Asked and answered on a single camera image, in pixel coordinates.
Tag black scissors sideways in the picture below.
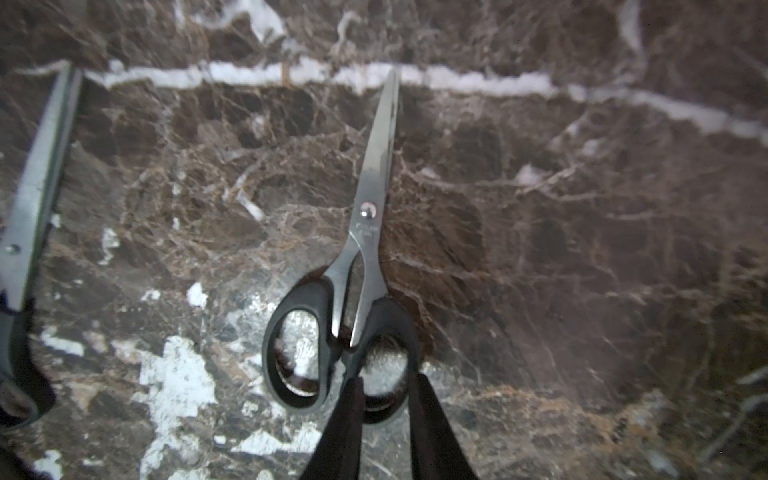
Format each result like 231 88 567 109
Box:
1 62 83 433

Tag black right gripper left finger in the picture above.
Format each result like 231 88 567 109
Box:
299 377 365 480

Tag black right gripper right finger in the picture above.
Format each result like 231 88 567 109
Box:
408 373 477 479

